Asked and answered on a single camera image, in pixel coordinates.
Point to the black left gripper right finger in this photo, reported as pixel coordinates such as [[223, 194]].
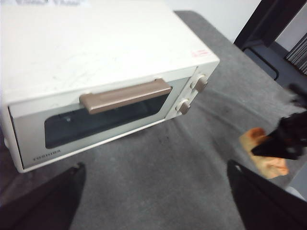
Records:
[[263, 206]]

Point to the golden bread roll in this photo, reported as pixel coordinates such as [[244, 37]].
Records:
[[275, 167]]

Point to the grey ribbed panel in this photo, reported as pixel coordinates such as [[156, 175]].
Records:
[[299, 55]]

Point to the black metal frame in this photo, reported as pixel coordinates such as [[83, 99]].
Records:
[[259, 24]]

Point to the beige oven knob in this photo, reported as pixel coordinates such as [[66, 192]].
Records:
[[201, 83], [184, 107]]

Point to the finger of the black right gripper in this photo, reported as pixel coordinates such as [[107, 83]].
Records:
[[275, 147]]

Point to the cream Toshiba toaster oven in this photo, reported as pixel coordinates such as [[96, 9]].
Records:
[[96, 48]]

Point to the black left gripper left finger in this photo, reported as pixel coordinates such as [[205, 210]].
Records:
[[48, 206]]

